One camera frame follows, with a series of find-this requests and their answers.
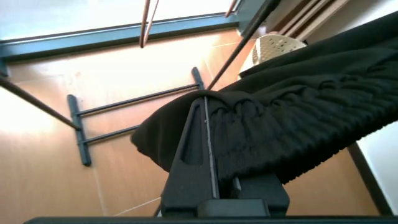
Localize brown curtain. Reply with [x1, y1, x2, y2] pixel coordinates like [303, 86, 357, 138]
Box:
[266, 0, 352, 43]

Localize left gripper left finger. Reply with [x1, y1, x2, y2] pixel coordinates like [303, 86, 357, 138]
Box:
[160, 95, 220, 218]

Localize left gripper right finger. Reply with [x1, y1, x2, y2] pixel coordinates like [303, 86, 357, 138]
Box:
[230, 172, 290, 218]

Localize white laundry basket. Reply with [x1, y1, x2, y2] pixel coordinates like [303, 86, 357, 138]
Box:
[238, 33, 308, 79]

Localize black clothes rack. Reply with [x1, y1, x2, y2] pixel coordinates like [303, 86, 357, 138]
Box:
[0, 0, 282, 167]

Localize window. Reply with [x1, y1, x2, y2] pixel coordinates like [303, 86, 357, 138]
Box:
[0, 0, 271, 77]

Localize black trousers with white cord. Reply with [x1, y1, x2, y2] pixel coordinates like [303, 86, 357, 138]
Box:
[130, 11, 398, 184]

